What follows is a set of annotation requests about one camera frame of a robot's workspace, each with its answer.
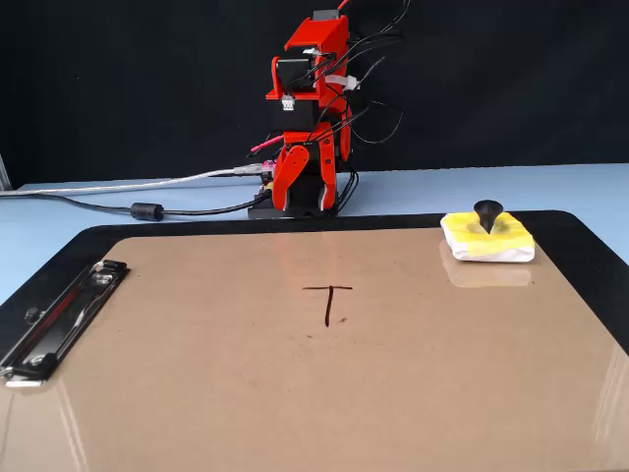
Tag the brown clipboard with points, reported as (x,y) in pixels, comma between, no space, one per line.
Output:
(245,393)

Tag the metal clipboard clip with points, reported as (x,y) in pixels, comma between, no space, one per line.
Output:
(69,314)

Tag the red controller board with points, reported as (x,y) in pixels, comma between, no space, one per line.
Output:
(268,169)

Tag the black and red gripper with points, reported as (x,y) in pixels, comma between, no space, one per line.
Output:
(297,115)

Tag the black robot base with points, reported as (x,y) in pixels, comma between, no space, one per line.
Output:
(304,196)

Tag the yellow sponge with black knob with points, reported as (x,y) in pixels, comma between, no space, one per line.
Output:
(491,241)

